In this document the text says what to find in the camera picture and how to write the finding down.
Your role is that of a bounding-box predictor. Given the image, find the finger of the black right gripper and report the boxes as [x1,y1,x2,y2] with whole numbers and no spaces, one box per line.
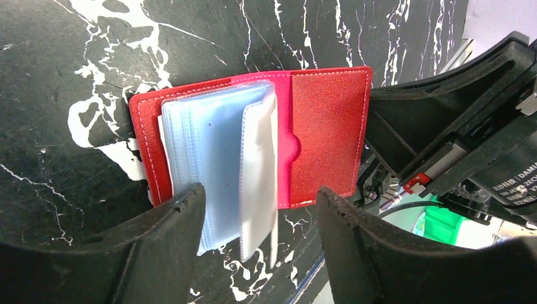
[365,32,536,177]

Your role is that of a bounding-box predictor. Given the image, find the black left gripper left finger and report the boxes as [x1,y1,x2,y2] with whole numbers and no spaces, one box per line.
[1,183,206,303]

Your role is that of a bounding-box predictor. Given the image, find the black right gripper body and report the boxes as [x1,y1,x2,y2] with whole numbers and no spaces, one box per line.
[357,96,537,229]

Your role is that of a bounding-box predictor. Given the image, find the red leather card holder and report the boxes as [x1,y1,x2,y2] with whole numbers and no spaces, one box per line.
[129,66,372,262]

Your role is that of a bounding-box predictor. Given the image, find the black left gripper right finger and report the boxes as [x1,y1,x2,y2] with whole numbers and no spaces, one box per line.
[315,186,536,303]

